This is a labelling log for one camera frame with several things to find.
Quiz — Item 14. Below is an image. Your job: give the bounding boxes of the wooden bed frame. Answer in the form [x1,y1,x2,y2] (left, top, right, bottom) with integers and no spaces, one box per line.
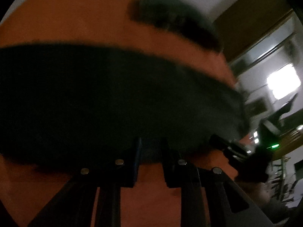
[272,128,303,159]

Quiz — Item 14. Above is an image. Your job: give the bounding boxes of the wardrobe mirror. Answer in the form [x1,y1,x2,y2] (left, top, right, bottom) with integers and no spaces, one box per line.
[228,12,303,133]

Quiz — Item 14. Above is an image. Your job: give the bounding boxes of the orange blanket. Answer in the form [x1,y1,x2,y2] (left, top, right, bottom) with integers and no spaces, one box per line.
[0,0,240,227]

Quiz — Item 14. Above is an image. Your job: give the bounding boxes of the folded grey-green clothes pile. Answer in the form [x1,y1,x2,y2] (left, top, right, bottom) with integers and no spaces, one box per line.
[128,0,224,53]

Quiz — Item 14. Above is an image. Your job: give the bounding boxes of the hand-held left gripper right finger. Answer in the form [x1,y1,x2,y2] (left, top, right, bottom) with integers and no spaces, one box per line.
[161,138,275,227]

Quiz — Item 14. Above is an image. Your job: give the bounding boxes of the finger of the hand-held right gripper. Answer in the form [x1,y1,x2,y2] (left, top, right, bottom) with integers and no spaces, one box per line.
[259,92,299,138]
[209,134,252,158]

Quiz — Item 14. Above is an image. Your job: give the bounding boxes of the person's right forearm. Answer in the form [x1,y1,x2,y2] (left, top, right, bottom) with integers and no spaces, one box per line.
[239,180,299,225]

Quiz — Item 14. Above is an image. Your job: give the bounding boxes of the dark green garment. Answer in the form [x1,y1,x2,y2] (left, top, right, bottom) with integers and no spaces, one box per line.
[0,43,249,169]

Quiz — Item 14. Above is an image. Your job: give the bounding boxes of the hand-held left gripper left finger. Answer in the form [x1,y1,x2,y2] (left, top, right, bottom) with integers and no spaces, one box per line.
[27,137,142,227]

